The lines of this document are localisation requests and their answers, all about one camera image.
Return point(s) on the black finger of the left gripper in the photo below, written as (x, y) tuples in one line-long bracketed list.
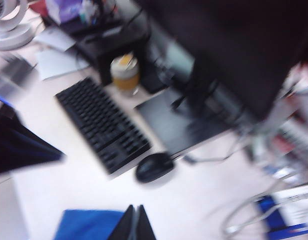
[(19, 150)]

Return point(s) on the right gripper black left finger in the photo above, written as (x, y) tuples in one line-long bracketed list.
[(125, 227)]

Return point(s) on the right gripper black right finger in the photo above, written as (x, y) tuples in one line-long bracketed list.
[(145, 227)]

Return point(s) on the blue microfibre rag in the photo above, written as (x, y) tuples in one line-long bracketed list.
[(86, 225)]

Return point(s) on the black computer mouse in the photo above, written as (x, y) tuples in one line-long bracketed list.
[(154, 167)]

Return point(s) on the black keyboard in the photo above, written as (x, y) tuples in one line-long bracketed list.
[(104, 127)]

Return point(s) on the white paper sheet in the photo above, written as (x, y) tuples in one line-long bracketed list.
[(55, 38), (59, 63)]

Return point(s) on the black monitor stand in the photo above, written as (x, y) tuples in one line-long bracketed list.
[(169, 122)]

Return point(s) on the glass jar with yellow contents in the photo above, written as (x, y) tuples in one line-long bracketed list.
[(125, 75)]

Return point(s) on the black desk riser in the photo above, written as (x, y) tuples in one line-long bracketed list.
[(109, 42)]

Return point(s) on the blue white box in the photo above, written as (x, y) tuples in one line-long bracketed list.
[(289, 210)]

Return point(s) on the purple box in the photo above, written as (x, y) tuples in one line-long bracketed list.
[(62, 11)]

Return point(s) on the black monitor with button row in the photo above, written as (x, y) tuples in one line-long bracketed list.
[(231, 50)]

